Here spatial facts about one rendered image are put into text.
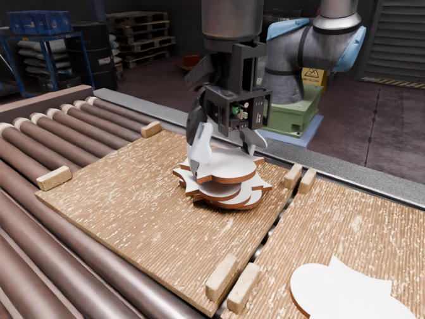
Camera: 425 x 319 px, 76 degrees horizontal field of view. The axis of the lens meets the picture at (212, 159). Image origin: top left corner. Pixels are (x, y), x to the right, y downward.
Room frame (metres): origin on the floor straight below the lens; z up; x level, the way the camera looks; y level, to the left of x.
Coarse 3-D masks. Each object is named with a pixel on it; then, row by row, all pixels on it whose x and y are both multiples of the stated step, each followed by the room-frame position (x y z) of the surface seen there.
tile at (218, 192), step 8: (176, 168) 0.43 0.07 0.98; (184, 176) 0.40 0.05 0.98; (192, 176) 0.40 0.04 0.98; (192, 184) 0.38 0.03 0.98; (200, 184) 0.38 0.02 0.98; (208, 184) 0.38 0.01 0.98; (216, 184) 0.38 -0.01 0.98; (224, 184) 0.38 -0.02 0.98; (232, 184) 0.38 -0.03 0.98; (240, 184) 0.38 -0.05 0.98; (192, 192) 0.36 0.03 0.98; (200, 192) 0.36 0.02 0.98; (208, 192) 0.35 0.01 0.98; (216, 192) 0.35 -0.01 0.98; (224, 192) 0.35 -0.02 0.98; (232, 192) 0.35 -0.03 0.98; (216, 200) 0.35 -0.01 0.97; (224, 200) 0.35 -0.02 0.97
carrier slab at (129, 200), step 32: (128, 160) 0.53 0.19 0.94; (160, 160) 0.53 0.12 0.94; (64, 192) 0.41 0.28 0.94; (96, 192) 0.41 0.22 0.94; (128, 192) 0.41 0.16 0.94; (160, 192) 0.41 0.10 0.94; (288, 192) 0.41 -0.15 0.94; (96, 224) 0.33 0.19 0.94; (128, 224) 0.33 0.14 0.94; (160, 224) 0.33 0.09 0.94; (192, 224) 0.33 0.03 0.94; (224, 224) 0.33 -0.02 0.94; (256, 224) 0.33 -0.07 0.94; (128, 256) 0.26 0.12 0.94; (160, 256) 0.26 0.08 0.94; (192, 256) 0.26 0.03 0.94; (224, 256) 0.26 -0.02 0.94; (192, 288) 0.21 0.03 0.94
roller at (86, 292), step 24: (0, 192) 0.44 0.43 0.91; (0, 216) 0.37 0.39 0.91; (24, 216) 0.36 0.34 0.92; (24, 240) 0.31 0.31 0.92; (48, 240) 0.31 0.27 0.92; (48, 264) 0.26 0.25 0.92; (72, 264) 0.26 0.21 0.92; (72, 288) 0.23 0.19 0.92; (96, 288) 0.22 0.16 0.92; (96, 312) 0.19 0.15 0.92; (120, 312) 0.19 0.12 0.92
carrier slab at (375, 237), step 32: (320, 192) 0.41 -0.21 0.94; (352, 192) 0.41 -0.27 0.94; (288, 224) 0.33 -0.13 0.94; (320, 224) 0.33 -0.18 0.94; (352, 224) 0.33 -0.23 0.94; (384, 224) 0.33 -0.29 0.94; (416, 224) 0.33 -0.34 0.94; (288, 256) 0.26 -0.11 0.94; (320, 256) 0.26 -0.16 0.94; (352, 256) 0.26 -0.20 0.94; (384, 256) 0.26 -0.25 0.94; (416, 256) 0.26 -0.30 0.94; (256, 288) 0.21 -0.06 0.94; (288, 288) 0.21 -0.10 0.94; (416, 288) 0.21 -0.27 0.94
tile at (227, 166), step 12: (216, 156) 0.42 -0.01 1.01; (228, 156) 0.41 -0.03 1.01; (240, 156) 0.41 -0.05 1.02; (252, 156) 0.41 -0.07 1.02; (180, 168) 0.40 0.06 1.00; (204, 168) 0.37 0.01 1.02; (216, 168) 0.37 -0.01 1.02; (228, 168) 0.36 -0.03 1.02; (240, 168) 0.36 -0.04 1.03; (252, 168) 0.36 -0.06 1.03; (204, 180) 0.34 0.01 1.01; (216, 180) 0.34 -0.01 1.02; (228, 180) 0.33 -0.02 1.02; (240, 180) 0.33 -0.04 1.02
